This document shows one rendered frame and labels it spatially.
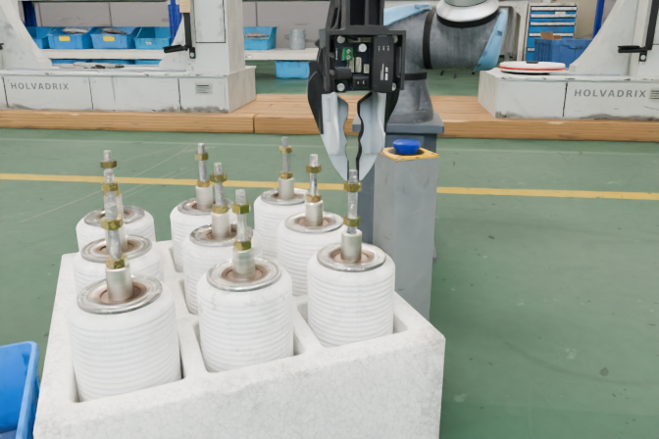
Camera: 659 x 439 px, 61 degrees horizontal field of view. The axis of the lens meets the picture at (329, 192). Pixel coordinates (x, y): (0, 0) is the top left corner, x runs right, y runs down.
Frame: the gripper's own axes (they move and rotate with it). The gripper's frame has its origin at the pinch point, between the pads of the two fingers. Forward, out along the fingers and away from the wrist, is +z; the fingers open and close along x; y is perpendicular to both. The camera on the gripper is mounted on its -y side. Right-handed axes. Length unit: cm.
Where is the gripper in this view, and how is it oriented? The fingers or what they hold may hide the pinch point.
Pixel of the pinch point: (351, 166)
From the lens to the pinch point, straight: 58.6
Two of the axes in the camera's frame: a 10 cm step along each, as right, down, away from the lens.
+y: 1.2, 2.9, -9.5
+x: 9.9, -0.3, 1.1
